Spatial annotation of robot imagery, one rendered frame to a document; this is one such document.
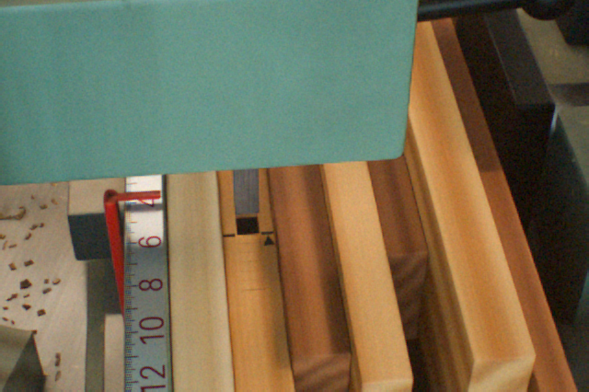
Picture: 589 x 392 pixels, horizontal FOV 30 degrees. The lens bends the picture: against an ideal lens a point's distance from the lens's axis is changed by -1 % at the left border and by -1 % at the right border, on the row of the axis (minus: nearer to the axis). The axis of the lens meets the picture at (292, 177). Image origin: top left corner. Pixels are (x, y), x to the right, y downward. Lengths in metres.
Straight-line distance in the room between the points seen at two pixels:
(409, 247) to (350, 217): 0.02
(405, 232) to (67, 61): 0.15
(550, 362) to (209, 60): 0.14
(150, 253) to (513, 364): 0.13
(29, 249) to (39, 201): 0.04
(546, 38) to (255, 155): 0.18
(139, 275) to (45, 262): 0.23
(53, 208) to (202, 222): 0.24
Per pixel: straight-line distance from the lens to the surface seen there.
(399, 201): 0.42
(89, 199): 0.57
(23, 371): 0.54
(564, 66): 0.48
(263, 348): 0.38
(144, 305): 0.38
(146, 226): 0.40
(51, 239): 0.62
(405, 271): 0.41
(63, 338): 0.57
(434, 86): 0.44
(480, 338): 0.35
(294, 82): 0.33
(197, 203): 0.42
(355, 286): 0.38
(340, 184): 0.42
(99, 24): 0.32
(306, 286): 0.39
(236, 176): 0.40
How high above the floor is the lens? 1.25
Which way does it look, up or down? 44 degrees down
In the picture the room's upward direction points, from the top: straight up
